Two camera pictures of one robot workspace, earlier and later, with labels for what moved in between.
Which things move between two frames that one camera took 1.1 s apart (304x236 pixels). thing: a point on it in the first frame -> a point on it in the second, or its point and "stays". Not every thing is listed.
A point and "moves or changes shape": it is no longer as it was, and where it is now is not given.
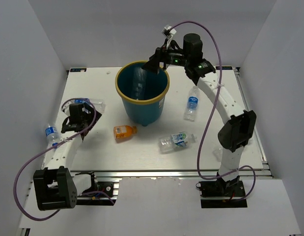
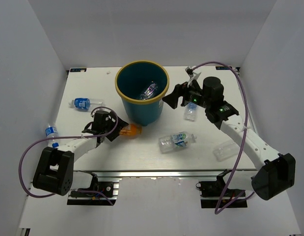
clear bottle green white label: (176, 141) stays
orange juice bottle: (123, 132) moves or changes shape
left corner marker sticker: (78, 70) stays
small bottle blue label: (52, 134) stays
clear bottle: (139, 78) -> (149, 92)
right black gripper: (159, 56) -> (179, 91)
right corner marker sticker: (224, 68) stays
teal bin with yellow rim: (142, 92) stays
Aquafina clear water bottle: (191, 105) stays
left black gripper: (91, 116) -> (115, 134)
